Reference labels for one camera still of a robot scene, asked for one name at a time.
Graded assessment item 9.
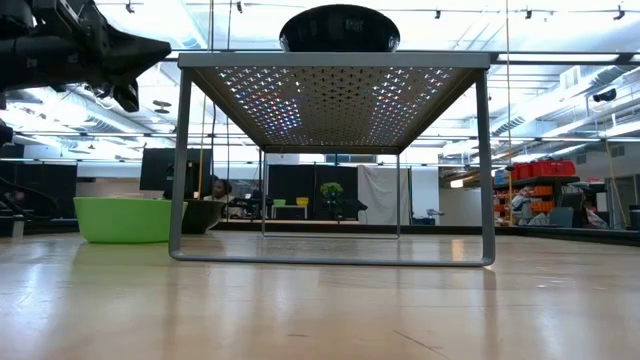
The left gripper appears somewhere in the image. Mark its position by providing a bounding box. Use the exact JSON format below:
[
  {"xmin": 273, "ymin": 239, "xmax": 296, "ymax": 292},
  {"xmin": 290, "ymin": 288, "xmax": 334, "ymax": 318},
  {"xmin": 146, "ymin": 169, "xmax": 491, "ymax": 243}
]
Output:
[{"xmin": 29, "ymin": 0, "xmax": 172, "ymax": 112}]

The green plastic bowl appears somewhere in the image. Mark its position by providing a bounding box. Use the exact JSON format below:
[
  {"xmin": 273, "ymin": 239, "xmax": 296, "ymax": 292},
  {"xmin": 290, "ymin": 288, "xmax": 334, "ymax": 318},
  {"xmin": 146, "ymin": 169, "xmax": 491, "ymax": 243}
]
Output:
[{"xmin": 73, "ymin": 196, "xmax": 189, "ymax": 245}]

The floral patterned mini bowl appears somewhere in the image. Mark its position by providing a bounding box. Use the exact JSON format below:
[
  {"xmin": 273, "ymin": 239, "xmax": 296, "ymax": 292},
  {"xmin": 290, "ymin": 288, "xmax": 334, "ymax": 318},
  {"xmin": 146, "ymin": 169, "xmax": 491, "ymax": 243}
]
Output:
[{"xmin": 180, "ymin": 198, "xmax": 227, "ymax": 235}]

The black bowl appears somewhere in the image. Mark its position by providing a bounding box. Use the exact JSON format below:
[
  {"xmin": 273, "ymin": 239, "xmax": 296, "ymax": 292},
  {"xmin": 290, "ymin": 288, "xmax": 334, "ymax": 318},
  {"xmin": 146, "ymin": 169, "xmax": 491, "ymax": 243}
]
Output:
[{"xmin": 278, "ymin": 3, "xmax": 402, "ymax": 54}]

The black monitor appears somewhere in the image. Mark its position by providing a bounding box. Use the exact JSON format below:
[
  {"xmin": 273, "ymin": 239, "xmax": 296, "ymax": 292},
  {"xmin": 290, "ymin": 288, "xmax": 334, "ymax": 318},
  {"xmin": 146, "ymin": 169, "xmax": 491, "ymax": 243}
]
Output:
[{"xmin": 139, "ymin": 147, "xmax": 214, "ymax": 200}]

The person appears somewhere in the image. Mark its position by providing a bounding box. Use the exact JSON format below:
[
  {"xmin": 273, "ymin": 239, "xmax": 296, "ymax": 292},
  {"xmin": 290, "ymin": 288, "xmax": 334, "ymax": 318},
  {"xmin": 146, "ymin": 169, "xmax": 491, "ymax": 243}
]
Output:
[{"xmin": 203, "ymin": 178, "xmax": 236, "ymax": 204}]

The black backdrop panel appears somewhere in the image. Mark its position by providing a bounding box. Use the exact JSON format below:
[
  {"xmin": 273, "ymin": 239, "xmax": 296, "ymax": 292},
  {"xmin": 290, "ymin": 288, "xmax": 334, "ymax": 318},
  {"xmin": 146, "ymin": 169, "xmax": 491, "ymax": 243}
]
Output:
[{"xmin": 267, "ymin": 164, "xmax": 359, "ymax": 221}]

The grey perforated metal shelf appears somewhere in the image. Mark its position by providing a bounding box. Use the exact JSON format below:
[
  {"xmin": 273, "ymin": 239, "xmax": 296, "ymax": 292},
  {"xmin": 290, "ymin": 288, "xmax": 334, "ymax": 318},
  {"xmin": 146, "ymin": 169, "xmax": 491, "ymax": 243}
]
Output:
[{"xmin": 168, "ymin": 51, "xmax": 497, "ymax": 268}]

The green potted tree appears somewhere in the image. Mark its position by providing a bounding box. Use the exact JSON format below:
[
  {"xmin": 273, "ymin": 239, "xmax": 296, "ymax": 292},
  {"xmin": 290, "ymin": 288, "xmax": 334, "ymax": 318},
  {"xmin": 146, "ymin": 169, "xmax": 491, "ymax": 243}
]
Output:
[{"xmin": 319, "ymin": 181, "xmax": 344, "ymax": 221}]

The white hanging cloth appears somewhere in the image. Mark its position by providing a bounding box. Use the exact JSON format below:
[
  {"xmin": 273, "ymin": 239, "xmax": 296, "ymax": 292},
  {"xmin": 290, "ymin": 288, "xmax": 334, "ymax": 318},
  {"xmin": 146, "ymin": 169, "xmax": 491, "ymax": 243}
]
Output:
[{"xmin": 357, "ymin": 165, "xmax": 412, "ymax": 226}]

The storage rack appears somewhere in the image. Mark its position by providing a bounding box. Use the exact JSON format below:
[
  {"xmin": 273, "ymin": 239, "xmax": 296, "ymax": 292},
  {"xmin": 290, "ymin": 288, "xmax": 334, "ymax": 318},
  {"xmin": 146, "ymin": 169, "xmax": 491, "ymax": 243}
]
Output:
[{"xmin": 492, "ymin": 158, "xmax": 584, "ymax": 227}]

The black aluminium table frame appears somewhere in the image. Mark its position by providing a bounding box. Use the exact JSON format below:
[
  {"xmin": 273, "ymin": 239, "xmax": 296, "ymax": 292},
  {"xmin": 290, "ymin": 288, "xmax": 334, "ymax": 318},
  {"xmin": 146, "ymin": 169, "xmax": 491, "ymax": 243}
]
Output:
[{"xmin": 0, "ymin": 214, "xmax": 640, "ymax": 247}]

